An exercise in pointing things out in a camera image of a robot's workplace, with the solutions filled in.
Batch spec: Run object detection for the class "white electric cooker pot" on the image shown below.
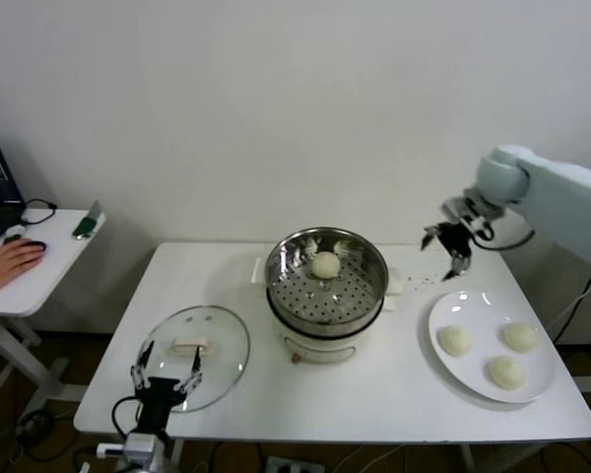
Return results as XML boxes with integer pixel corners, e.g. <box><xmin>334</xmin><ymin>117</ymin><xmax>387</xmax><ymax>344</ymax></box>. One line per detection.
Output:
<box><xmin>267</xmin><ymin>290</ymin><xmax>398</xmax><ymax>365</ymax></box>

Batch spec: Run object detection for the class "white floor socket with cables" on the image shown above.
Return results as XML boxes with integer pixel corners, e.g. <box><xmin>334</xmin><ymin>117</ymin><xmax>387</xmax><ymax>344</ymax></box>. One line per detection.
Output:
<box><xmin>14</xmin><ymin>411</ymin><xmax>55</xmax><ymax>447</ymax></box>

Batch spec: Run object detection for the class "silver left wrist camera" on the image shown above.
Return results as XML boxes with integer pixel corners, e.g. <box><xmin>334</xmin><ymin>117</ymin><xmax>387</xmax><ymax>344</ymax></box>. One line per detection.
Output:
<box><xmin>97</xmin><ymin>432</ymin><xmax>160</xmax><ymax>462</ymax></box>

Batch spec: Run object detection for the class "person's bare hand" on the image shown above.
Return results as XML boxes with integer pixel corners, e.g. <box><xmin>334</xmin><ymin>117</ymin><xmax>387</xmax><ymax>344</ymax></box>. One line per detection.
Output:
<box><xmin>0</xmin><ymin>237</ymin><xmax>46</xmax><ymax>299</ymax></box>

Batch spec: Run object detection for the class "green handled utility knife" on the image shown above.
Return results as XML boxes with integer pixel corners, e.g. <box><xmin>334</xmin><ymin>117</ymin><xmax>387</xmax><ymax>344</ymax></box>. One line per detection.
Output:
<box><xmin>72</xmin><ymin>199</ymin><xmax>102</xmax><ymax>241</ymax></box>

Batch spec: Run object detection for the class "grey floor power strip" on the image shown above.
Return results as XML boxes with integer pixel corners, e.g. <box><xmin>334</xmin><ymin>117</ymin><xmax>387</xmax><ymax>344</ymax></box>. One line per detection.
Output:
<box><xmin>265</xmin><ymin>456</ymin><xmax>326</xmax><ymax>473</ymax></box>

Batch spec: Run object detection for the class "black looped cable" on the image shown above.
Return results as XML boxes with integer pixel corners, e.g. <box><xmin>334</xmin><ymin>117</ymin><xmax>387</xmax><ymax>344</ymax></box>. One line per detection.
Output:
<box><xmin>20</xmin><ymin>198</ymin><xmax>58</xmax><ymax>227</ymax></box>

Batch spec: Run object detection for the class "white wall cable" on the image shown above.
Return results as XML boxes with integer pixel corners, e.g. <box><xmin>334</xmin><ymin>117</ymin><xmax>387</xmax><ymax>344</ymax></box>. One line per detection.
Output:
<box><xmin>546</xmin><ymin>280</ymin><xmax>591</xmax><ymax>331</ymax></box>

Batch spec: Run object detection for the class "glass pot lid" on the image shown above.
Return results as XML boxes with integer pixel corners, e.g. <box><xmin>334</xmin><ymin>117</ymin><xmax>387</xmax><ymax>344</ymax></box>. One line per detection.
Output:
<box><xmin>135</xmin><ymin>304</ymin><xmax>251</xmax><ymax>414</ymax></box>

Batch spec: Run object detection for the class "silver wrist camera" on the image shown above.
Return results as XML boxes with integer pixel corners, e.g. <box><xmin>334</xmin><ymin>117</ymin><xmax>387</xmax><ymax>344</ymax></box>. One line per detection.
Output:
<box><xmin>97</xmin><ymin>432</ymin><xmax>160</xmax><ymax>462</ymax></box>
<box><xmin>440</xmin><ymin>189</ymin><xmax>506</xmax><ymax>236</ymax></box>

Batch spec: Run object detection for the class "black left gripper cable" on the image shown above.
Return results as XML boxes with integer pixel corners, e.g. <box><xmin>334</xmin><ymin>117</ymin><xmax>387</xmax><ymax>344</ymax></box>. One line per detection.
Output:
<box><xmin>111</xmin><ymin>396</ymin><xmax>144</xmax><ymax>438</ymax></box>

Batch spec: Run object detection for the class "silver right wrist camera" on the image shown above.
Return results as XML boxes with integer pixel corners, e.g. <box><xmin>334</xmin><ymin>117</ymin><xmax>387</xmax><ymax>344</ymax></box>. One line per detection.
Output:
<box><xmin>440</xmin><ymin>189</ymin><xmax>506</xmax><ymax>236</ymax></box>

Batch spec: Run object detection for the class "white round plate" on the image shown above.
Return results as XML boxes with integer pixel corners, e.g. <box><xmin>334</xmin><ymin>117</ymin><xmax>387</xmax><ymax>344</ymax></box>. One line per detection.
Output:
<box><xmin>427</xmin><ymin>291</ymin><xmax>557</xmax><ymax>404</ymax></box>

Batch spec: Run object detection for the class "white side table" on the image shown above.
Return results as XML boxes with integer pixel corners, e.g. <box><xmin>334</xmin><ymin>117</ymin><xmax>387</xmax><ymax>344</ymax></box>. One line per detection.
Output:
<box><xmin>0</xmin><ymin>209</ymin><xmax>107</xmax><ymax>420</ymax></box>

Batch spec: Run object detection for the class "black wall cable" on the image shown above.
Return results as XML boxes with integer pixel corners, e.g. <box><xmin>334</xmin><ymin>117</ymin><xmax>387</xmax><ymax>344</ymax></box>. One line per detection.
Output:
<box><xmin>551</xmin><ymin>268</ymin><xmax>591</xmax><ymax>346</ymax></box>

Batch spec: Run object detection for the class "perforated steel steamer basket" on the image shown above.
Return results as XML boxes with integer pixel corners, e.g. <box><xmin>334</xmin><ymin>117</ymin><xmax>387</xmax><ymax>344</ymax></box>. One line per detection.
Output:
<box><xmin>250</xmin><ymin>227</ymin><xmax>405</xmax><ymax>332</ymax></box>

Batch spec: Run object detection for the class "white steamed baozi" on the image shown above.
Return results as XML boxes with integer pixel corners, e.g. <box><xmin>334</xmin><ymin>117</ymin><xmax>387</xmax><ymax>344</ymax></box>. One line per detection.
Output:
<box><xmin>310</xmin><ymin>250</ymin><xmax>341</xmax><ymax>280</ymax></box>
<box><xmin>486</xmin><ymin>355</ymin><xmax>528</xmax><ymax>391</ymax></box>
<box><xmin>437</xmin><ymin>325</ymin><xmax>474</xmax><ymax>357</ymax></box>
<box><xmin>501</xmin><ymin>321</ymin><xmax>542</xmax><ymax>354</ymax></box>

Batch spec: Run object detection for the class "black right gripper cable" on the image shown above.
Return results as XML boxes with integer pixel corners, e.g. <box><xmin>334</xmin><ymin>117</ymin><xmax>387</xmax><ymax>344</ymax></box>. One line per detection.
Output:
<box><xmin>472</xmin><ymin>216</ymin><xmax>537</xmax><ymax>252</ymax></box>

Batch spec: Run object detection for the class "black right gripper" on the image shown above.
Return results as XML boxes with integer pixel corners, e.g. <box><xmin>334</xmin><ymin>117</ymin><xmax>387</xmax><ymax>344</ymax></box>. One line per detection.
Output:
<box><xmin>421</xmin><ymin>222</ymin><xmax>473</xmax><ymax>283</ymax></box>

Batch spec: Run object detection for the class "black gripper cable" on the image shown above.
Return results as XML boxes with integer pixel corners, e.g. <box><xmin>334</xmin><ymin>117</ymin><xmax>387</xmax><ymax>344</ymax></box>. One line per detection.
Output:
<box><xmin>111</xmin><ymin>396</ymin><xmax>144</xmax><ymax>438</ymax></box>
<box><xmin>472</xmin><ymin>216</ymin><xmax>537</xmax><ymax>252</ymax></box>

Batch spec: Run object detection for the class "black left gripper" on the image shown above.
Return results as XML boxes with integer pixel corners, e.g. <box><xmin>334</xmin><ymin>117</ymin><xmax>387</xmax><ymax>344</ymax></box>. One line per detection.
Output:
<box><xmin>130</xmin><ymin>339</ymin><xmax>204</xmax><ymax>435</ymax></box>

